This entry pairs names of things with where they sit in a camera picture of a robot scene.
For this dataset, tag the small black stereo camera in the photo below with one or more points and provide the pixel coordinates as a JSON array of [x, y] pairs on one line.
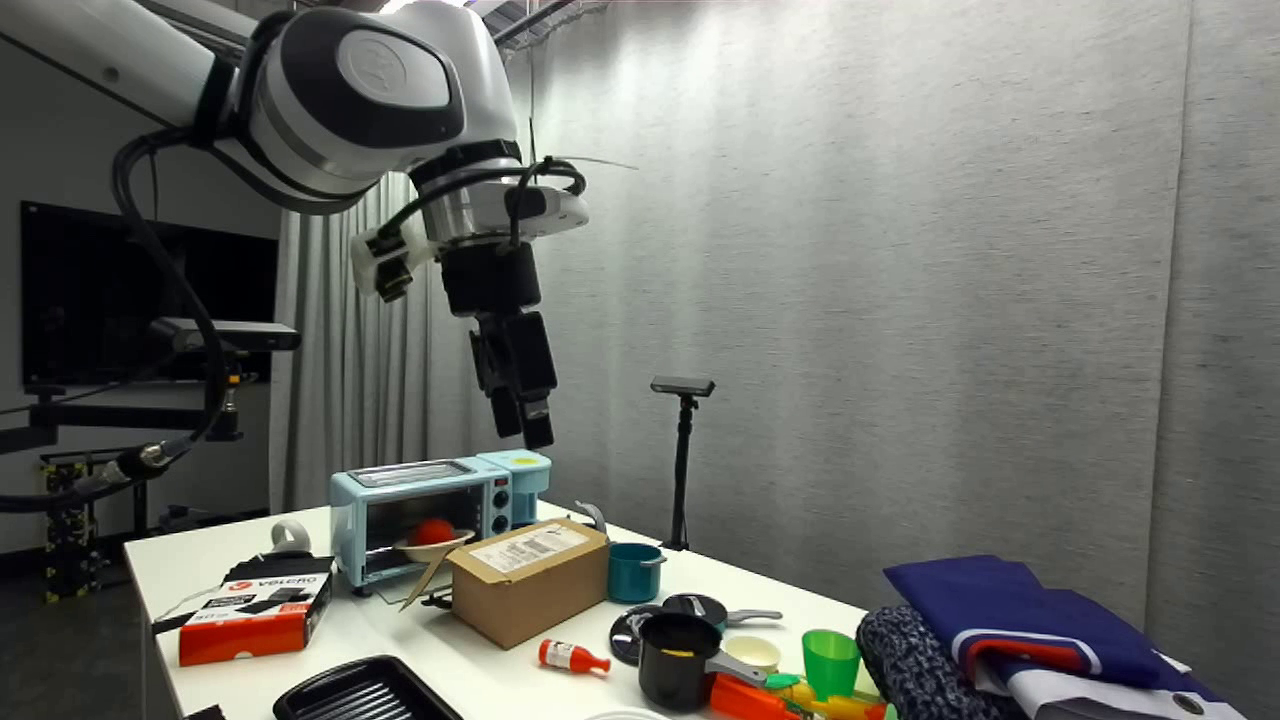
[[683, 385]]

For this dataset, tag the white cloth with red trim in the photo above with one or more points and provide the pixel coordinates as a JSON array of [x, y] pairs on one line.
[[1080, 697]]

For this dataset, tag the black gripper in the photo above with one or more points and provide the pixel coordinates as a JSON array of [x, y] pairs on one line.
[[507, 334]]

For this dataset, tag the brown cardboard box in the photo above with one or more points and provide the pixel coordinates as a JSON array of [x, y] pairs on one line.
[[533, 603]]

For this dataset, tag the grey curtain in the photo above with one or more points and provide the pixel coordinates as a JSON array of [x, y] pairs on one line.
[[322, 385]]

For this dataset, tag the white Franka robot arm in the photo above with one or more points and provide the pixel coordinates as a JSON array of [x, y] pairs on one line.
[[332, 92]]

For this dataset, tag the small red bottle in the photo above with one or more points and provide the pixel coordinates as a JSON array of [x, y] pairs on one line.
[[571, 653]]

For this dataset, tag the black horizontal mount bar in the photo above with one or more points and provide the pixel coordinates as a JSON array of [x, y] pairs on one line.
[[106, 419]]

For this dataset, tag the light blue toaster oven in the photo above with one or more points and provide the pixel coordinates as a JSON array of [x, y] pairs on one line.
[[501, 503]]

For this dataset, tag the black wall monitor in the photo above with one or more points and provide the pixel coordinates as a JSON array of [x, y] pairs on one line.
[[93, 295]]

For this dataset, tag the dark metal rack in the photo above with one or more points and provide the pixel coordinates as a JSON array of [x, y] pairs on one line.
[[64, 533]]

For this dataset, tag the black mesh tray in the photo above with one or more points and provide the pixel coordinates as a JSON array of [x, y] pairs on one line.
[[362, 693]]

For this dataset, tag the yellow plastic toy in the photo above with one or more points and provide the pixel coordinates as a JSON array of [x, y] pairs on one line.
[[843, 704]]

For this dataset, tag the black mug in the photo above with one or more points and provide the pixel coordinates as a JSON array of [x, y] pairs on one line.
[[677, 678]]

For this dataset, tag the black bar camera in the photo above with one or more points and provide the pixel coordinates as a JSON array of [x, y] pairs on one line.
[[203, 328]]

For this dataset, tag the blue folded cloth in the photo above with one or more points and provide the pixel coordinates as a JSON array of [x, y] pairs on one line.
[[1013, 614]]

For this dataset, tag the black frying pan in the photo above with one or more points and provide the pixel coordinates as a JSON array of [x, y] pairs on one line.
[[699, 605]]

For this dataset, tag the grey tape roll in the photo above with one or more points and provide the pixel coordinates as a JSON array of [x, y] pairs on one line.
[[291, 537]]

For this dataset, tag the black camera stand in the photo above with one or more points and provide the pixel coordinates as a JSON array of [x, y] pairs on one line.
[[683, 467]]

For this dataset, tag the silver utensil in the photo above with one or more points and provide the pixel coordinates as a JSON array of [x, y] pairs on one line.
[[595, 513]]

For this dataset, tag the orange block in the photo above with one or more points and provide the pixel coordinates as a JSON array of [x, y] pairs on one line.
[[740, 703]]

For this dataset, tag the red object inside oven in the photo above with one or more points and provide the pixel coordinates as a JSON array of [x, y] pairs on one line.
[[432, 528]]

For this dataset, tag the red and black package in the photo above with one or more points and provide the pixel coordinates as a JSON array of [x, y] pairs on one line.
[[241, 635]]

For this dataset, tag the teal cup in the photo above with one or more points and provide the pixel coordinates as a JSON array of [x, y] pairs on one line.
[[632, 574]]

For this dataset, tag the small white bowl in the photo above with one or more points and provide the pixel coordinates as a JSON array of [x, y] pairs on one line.
[[750, 653]]

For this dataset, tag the green plastic cup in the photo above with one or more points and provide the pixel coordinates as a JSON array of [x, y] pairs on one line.
[[829, 663]]

